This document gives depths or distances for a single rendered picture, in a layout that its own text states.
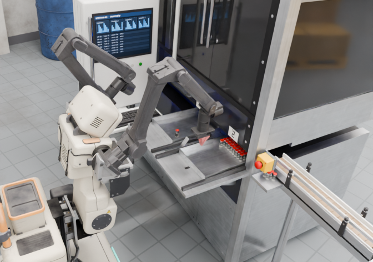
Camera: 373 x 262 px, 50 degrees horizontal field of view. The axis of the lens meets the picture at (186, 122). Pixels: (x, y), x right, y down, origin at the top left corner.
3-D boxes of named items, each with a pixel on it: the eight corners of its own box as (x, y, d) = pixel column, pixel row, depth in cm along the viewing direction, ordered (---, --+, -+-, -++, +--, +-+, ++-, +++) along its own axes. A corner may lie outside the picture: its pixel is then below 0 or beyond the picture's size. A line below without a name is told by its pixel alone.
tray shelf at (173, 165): (193, 110, 269) (193, 107, 268) (260, 171, 220) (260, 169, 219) (127, 126, 246) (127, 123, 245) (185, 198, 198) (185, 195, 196)
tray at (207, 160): (226, 138, 241) (227, 134, 239) (254, 163, 223) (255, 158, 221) (178, 153, 224) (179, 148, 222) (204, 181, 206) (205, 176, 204)
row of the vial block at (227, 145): (224, 144, 235) (225, 137, 233) (243, 161, 223) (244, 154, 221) (221, 145, 234) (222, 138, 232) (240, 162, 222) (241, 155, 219)
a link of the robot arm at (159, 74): (146, 56, 145) (161, 72, 140) (174, 54, 154) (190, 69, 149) (117, 145, 171) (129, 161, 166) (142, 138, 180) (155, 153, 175)
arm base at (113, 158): (96, 150, 167) (106, 167, 159) (111, 137, 168) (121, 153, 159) (109, 160, 174) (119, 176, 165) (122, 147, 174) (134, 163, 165)
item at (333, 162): (192, 100, 453) (200, 25, 405) (331, 225, 309) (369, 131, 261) (109, 119, 405) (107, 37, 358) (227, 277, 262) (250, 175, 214)
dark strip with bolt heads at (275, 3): (243, 145, 216) (273, -4, 172) (248, 150, 213) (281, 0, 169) (241, 145, 215) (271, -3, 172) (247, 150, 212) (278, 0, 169)
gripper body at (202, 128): (215, 132, 195) (216, 120, 191) (197, 137, 191) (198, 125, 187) (207, 126, 200) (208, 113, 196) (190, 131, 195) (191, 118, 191)
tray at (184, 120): (197, 111, 264) (198, 106, 262) (220, 131, 246) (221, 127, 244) (151, 122, 248) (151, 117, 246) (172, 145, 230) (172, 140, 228)
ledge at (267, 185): (270, 170, 222) (271, 167, 220) (286, 185, 212) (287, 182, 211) (251, 177, 215) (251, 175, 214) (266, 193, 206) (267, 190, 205)
